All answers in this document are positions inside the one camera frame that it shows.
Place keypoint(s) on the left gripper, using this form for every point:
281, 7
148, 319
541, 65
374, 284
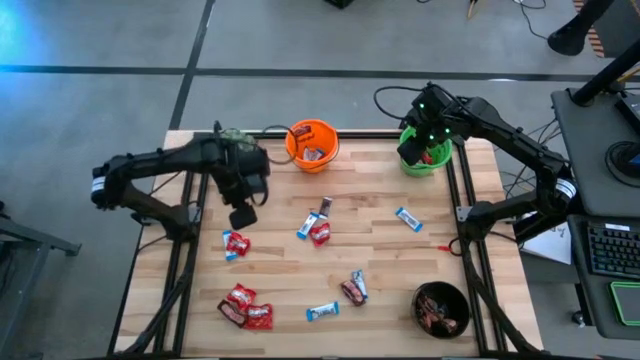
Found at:
245, 187

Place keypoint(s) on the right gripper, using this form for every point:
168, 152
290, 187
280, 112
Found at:
437, 132

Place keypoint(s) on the brown Hershey's chocolate bar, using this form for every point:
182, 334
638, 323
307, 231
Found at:
426, 307
325, 206
445, 322

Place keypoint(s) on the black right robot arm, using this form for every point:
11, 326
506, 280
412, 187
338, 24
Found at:
520, 145

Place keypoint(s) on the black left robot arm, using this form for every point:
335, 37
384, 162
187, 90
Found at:
165, 157

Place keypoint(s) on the brown red candy bar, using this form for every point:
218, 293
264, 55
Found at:
352, 293
231, 313

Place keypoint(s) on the red Skittles bag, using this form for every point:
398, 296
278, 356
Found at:
259, 316
320, 233
238, 244
241, 296
427, 159

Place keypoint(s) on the green plastic bucket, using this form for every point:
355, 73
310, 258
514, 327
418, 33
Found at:
444, 152

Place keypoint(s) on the white blue Hershey's bar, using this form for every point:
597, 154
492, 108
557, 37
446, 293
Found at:
226, 250
409, 219
307, 225
312, 154
359, 281
322, 311

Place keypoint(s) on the green potted plant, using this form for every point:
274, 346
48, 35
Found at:
239, 134

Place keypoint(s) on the orange plastic bucket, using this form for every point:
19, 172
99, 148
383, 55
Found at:
325, 140

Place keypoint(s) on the small red connector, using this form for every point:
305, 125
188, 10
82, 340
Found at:
442, 247

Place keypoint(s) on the black desk leg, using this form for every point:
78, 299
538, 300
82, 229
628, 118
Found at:
537, 227

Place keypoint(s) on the black round bowl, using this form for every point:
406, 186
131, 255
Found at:
459, 300

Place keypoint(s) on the white paper sheet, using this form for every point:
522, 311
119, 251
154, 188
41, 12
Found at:
550, 245

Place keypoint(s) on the grey desk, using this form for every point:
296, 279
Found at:
595, 150
580, 300

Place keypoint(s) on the black stand leg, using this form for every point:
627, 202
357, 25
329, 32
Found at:
570, 37

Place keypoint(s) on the black pole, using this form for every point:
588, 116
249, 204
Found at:
605, 75

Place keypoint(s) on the black round base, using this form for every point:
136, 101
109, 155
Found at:
622, 159

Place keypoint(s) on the black metal cart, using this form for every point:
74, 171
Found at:
25, 240

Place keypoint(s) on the black backlit keyboard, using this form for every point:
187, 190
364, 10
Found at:
615, 250

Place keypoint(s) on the green-edged black pad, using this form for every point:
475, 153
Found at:
626, 302

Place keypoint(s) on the black aluminium rig frame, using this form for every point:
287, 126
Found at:
370, 134

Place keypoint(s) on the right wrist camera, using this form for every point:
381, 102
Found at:
429, 100

